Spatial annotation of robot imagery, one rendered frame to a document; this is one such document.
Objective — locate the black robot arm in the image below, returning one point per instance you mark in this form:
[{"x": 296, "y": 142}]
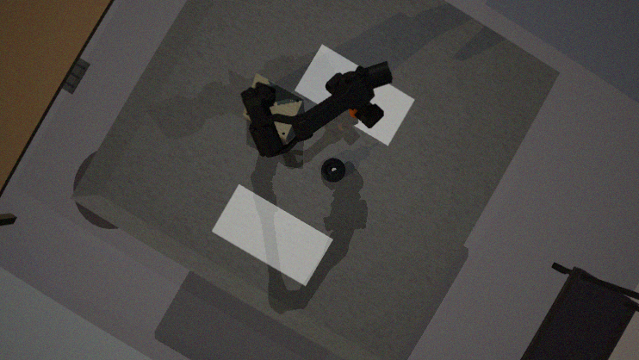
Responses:
[{"x": 353, "y": 90}]

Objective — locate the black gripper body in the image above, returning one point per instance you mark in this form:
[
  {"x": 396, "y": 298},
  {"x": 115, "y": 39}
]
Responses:
[{"x": 371, "y": 113}]

